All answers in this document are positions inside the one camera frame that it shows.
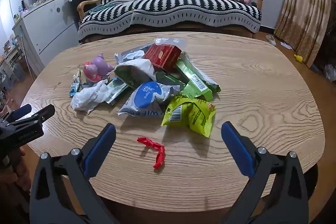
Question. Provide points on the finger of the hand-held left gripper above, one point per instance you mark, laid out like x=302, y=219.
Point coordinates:
x=21, y=111
x=39, y=115

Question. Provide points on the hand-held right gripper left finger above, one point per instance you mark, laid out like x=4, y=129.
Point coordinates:
x=101, y=150

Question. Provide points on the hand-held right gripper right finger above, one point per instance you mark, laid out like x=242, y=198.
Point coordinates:
x=237, y=150

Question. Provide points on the yellow-green snack bag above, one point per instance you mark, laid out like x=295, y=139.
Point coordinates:
x=191, y=113

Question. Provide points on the wet wipes packet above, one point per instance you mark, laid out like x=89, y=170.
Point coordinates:
x=147, y=94

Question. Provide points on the white mailer bag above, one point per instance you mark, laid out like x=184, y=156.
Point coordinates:
x=136, y=69

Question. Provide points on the person's left hand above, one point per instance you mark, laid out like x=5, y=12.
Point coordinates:
x=21, y=174

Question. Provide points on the small blue candy wrapper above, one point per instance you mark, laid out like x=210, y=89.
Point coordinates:
x=76, y=83

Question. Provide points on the cluttered storage rack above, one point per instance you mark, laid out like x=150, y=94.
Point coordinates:
x=11, y=61

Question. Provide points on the white crumpled plastic bag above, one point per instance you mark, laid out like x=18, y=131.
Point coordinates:
x=92, y=95

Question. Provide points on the red twisted wrapper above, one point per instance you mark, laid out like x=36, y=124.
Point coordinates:
x=157, y=158

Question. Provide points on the flat green packet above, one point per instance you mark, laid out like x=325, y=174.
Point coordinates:
x=116, y=87

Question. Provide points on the purple pink toy figure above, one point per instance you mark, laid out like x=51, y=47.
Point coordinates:
x=94, y=69

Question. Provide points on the white cabinet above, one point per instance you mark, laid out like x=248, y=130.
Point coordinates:
x=47, y=27

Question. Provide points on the green foil wrapper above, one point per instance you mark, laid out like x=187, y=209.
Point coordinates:
x=194, y=69

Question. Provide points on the crumpled grey bag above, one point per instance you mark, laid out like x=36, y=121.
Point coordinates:
x=130, y=55

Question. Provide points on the small yellow toy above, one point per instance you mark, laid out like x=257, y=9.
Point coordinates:
x=298, y=58

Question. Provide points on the red box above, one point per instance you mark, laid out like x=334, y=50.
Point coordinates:
x=161, y=56

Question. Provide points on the white paper sheet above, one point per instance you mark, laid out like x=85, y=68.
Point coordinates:
x=286, y=45

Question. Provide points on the wooden sofa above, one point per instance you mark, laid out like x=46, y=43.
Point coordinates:
x=84, y=5

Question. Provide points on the grey plastic bag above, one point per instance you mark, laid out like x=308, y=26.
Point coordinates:
x=330, y=72

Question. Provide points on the black white striped sofa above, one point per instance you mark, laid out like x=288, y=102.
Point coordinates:
x=168, y=8

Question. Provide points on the beige patterned curtain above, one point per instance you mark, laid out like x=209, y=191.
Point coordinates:
x=302, y=3

